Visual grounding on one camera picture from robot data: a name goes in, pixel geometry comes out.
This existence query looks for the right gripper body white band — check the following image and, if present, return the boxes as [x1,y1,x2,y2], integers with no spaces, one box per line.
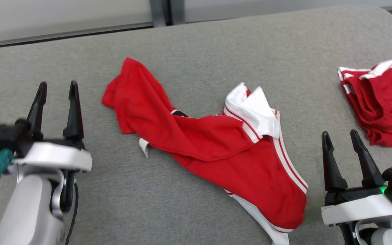
[321,186,392,227]

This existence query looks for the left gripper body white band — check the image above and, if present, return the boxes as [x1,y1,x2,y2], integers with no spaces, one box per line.
[10,137,93,173]

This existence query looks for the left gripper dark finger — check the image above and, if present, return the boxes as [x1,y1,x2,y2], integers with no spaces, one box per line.
[26,82,48,141]
[63,80,85,141]

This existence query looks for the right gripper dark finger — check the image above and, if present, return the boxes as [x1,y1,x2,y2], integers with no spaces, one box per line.
[322,131,348,192]
[350,129,386,187]

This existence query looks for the red shorts white side stripes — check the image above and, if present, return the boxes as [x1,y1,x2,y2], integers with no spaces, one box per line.
[338,57,392,149]

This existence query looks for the red shirt white collar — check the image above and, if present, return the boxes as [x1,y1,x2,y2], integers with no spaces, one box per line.
[101,57,309,245]

